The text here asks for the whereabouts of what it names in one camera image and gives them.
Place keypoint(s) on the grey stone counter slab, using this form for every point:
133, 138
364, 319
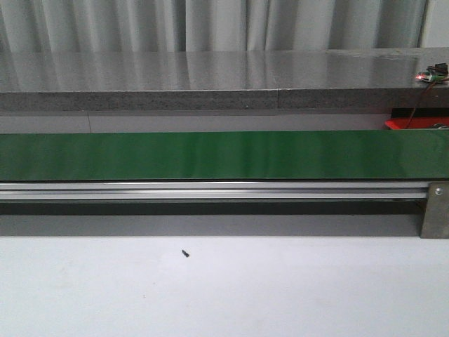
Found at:
219, 80

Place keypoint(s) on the green conveyor belt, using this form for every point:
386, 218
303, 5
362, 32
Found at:
408, 154

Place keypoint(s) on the red plastic tray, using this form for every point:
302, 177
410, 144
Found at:
417, 123

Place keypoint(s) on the small green circuit board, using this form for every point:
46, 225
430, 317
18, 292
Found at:
437, 73

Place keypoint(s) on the grey pleated curtain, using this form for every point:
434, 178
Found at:
167, 26

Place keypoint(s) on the aluminium conveyor side rail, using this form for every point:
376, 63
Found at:
214, 190

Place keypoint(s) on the steel conveyor support bracket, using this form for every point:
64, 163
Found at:
435, 223

